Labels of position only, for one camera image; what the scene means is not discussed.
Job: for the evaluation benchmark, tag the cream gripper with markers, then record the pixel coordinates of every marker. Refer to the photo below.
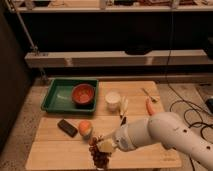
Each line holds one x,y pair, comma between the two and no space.
107,146

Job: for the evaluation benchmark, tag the dark red grape bunch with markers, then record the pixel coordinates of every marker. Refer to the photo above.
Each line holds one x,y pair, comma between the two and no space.
100,159

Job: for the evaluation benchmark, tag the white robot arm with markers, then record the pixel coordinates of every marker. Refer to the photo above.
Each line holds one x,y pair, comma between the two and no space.
166,128

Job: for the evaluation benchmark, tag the white metal cup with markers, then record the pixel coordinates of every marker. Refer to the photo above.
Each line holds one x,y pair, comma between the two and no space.
113,99

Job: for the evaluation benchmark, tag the orange peach fruit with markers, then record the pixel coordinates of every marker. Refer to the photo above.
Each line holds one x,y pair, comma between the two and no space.
85,128

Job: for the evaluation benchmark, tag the black rectangular block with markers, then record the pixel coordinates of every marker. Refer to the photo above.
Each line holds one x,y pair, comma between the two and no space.
67,128

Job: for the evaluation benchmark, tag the orange red bowl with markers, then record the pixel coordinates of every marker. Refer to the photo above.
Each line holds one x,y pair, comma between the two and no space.
83,94

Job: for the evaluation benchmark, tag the orange carrot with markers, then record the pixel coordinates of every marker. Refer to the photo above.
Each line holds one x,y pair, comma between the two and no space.
149,108

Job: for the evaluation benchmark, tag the green plastic tray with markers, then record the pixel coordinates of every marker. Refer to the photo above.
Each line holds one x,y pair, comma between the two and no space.
58,97

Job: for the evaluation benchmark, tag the metal diagonal pole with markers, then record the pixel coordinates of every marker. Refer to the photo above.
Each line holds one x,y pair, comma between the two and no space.
33,46

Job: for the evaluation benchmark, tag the dark object on shelf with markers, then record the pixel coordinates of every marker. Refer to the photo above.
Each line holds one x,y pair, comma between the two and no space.
138,47

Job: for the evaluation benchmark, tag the white lower shelf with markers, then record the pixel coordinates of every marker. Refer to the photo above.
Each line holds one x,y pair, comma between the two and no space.
116,58

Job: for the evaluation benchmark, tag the white shelf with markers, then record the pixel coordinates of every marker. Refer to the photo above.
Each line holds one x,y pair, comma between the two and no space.
116,58
36,6

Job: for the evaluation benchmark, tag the white upper shelf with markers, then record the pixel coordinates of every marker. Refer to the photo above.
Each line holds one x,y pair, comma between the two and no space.
36,6

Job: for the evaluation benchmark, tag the knife with pale handle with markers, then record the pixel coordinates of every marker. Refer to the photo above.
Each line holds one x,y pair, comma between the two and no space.
123,109

